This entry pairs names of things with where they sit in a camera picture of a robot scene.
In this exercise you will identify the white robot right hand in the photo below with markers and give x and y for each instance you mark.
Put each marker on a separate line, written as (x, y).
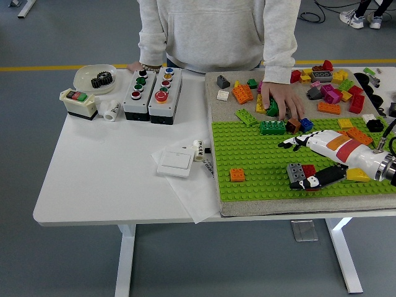
(343, 147)

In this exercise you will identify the person's right hand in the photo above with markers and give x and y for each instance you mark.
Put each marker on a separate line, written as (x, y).
(136, 66)

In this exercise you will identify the person's left hand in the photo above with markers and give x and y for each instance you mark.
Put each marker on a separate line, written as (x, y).
(281, 96)

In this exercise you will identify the dark green tall brick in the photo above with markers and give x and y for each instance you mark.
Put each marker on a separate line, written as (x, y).
(273, 109)

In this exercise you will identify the dark grey slope brick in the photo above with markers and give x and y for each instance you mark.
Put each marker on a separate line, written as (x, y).
(223, 81)
(315, 92)

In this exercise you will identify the red two-by-four brick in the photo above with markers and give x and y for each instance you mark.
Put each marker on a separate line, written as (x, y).
(309, 170)
(357, 103)

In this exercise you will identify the green studded baseplate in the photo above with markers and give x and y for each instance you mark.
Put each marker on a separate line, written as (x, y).
(256, 185)

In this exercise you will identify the orange two-by-four brick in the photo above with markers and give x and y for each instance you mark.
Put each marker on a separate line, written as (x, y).
(329, 107)
(242, 93)
(343, 133)
(359, 136)

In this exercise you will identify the yellow two-by-two brick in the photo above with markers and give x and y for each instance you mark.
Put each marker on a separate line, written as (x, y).
(260, 108)
(346, 95)
(307, 72)
(304, 79)
(345, 123)
(259, 99)

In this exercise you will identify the magenta two-by-two brick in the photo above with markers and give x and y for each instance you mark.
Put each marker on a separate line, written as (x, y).
(332, 96)
(260, 87)
(327, 89)

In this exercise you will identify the red two-by-two brick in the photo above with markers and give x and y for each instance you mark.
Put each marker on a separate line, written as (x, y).
(355, 90)
(295, 76)

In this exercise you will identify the green two-by-two brick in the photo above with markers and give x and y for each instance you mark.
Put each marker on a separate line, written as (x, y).
(252, 83)

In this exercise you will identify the brown two-by-two brick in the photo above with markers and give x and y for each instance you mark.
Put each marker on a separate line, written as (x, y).
(293, 126)

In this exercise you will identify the yellow curved brick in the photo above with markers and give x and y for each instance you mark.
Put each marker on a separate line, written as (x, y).
(359, 175)

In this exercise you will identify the dark green two-by-four brick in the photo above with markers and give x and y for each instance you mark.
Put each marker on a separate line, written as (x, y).
(272, 127)

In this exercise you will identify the blue two-by-two brick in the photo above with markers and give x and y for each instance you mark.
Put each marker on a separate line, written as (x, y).
(307, 124)

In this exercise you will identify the black round brick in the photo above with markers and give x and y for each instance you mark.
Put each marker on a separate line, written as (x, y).
(376, 125)

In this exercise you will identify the lime green two-by-four brick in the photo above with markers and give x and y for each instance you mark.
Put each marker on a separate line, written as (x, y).
(247, 117)

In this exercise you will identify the grey upturned two-by-four brick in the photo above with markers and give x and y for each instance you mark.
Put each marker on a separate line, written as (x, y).
(321, 76)

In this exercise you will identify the dark red brick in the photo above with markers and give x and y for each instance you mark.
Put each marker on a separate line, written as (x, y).
(317, 68)

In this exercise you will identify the red slope brick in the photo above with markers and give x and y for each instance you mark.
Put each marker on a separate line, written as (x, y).
(327, 65)

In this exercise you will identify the white square tile brick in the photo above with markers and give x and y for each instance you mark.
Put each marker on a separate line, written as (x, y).
(223, 94)

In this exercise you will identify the yellow two-by-four brick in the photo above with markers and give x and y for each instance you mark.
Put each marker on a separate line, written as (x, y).
(339, 75)

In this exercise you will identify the orange two-by-two brick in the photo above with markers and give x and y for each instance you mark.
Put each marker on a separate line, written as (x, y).
(237, 175)

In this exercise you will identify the black metal gear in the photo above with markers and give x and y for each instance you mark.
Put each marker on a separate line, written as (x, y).
(98, 82)
(107, 78)

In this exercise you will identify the small pink tile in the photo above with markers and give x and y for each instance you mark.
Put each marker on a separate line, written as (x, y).
(315, 83)

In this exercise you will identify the grey four-button control box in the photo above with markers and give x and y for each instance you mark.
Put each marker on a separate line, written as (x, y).
(134, 106)

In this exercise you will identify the grey emergency-stop control box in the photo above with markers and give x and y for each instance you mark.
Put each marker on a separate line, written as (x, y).
(161, 111)

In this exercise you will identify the white pipe tee fitting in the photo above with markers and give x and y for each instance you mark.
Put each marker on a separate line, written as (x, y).
(111, 113)

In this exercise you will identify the white bowl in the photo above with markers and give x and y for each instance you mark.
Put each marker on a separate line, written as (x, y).
(83, 77)

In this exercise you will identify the black box part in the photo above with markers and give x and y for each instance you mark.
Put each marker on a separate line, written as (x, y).
(393, 109)

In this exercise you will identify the black cup tray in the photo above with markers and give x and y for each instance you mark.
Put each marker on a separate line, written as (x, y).
(362, 79)

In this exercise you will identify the grey metal part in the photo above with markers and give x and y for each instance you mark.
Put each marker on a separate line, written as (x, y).
(374, 80)

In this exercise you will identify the grey-brown mat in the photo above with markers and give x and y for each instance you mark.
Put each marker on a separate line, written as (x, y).
(294, 206)

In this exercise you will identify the small lime green block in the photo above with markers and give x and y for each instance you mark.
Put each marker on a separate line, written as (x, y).
(369, 71)

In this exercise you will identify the person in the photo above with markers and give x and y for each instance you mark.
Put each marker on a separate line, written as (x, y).
(216, 31)
(352, 19)

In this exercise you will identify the small black connector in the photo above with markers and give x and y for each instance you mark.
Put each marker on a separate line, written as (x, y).
(208, 150)

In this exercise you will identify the silver floor plate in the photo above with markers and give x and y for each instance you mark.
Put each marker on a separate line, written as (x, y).
(304, 230)

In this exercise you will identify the small white labelled tube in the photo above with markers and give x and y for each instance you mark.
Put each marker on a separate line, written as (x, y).
(199, 151)

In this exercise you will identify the white table leg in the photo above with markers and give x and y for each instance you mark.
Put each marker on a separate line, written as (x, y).
(125, 263)
(345, 253)

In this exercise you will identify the white table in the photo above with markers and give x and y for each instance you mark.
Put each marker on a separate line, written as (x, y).
(108, 170)

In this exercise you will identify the white paper sheet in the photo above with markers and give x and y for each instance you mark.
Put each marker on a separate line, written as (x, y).
(191, 198)

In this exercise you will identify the cream red-green switch box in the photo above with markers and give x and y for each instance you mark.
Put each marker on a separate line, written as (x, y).
(79, 106)

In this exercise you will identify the white wall switch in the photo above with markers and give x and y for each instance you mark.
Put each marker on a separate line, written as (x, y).
(174, 162)

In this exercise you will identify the white table foot frame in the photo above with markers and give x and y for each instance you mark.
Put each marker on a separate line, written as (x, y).
(26, 8)

